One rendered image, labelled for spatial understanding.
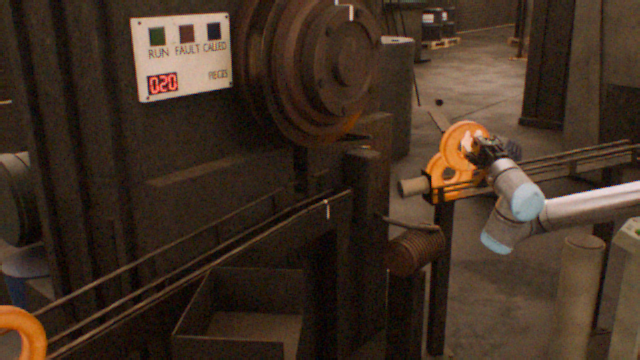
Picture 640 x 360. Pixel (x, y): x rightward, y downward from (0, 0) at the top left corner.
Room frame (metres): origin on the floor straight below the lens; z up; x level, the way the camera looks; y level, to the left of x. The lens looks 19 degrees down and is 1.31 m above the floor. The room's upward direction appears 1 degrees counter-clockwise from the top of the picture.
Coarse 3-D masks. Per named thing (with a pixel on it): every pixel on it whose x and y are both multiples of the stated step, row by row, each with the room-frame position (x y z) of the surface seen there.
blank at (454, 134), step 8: (448, 128) 1.70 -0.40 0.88; (456, 128) 1.68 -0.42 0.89; (464, 128) 1.68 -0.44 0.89; (472, 128) 1.69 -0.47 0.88; (480, 128) 1.69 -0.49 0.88; (448, 136) 1.67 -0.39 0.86; (456, 136) 1.68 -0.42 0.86; (464, 136) 1.68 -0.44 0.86; (488, 136) 1.70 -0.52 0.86; (448, 144) 1.67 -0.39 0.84; (456, 144) 1.68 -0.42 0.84; (448, 152) 1.67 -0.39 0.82; (456, 152) 1.68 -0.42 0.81; (448, 160) 1.67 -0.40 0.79; (456, 160) 1.68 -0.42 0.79; (464, 160) 1.68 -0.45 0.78; (456, 168) 1.68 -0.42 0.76; (464, 168) 1.68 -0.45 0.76; (472, 168) 1.69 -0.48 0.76
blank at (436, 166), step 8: (440, 152) 1.80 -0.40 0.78; (432, 160) 1.78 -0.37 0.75; (440, 160) 1.77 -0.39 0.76; (432, 168) 1.76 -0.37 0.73; (440, 168) 1.77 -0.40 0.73; (432, 176) 1.76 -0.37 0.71; (440, 176) 1.77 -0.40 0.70; (456, 176) 1.80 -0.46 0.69; (464, 176) 1.79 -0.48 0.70; (432, 184) 1.76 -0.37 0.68; (440, 184) 1.77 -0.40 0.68; (464, 184) 1.79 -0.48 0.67; (456, 192) 1.78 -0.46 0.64
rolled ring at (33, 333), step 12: (0, 312) 0.88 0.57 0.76; (12, 312) 0.90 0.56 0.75; (24, 312) 0.92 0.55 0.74; (0, 324) 0.88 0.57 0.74; (12, 324) 0.89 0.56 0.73; (24, 324) 0.91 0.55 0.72; (36, 324) 0.93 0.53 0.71; (24, 336) 0.92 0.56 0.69; (36, 336) 0.92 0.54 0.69; (24, 348) 0.92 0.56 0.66; (36, 348) 0.92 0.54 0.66
